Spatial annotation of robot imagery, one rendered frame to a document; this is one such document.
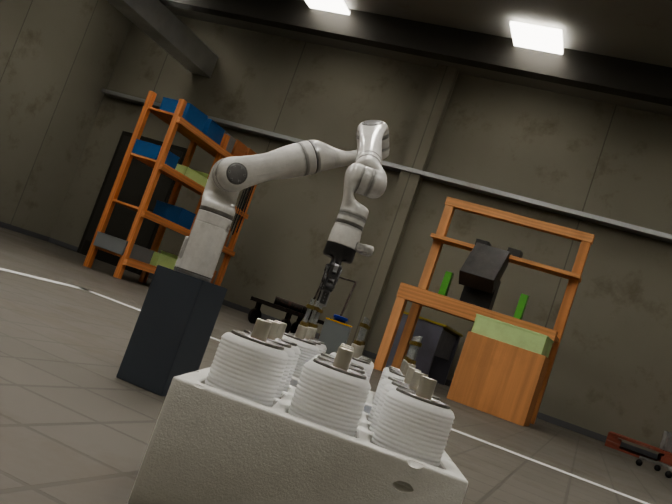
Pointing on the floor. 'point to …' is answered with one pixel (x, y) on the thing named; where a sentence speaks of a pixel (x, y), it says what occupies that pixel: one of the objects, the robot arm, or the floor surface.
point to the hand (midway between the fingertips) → (321, 301)
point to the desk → (436, 364)
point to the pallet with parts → (643, 446)
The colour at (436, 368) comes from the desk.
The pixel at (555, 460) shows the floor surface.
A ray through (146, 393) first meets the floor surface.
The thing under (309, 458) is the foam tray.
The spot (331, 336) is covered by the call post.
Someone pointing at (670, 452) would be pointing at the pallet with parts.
